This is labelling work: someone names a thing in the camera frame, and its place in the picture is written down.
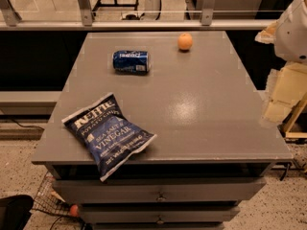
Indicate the grey drawer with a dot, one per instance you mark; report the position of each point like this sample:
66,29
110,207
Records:
158,214
160,190

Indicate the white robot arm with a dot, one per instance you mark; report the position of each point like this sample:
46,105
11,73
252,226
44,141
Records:
291,33

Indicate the metal window rail frame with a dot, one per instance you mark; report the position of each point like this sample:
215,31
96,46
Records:
157,15

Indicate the black floor stand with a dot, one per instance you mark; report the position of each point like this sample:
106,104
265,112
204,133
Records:
115,4

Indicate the lower grey drawer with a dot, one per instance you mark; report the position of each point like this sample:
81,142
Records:
158,214

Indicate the yellow wooden stand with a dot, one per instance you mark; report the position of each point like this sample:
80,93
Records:
287,127

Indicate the wire basket on floor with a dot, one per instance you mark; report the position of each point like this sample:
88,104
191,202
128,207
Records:
48,201

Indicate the blue pepsi can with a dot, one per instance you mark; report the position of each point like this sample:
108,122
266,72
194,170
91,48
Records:
131,61

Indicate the blue kettle chips bag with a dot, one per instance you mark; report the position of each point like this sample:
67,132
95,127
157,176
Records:
108,135

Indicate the grey drawer cabinet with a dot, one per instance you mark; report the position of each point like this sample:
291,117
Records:
201,105

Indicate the small orange ball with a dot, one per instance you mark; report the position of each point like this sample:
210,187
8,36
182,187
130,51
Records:
74,210

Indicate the orange fruit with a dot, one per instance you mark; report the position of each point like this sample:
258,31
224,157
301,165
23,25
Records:
185,42

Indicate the top grey drawer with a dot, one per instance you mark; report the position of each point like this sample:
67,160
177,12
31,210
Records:
160,190

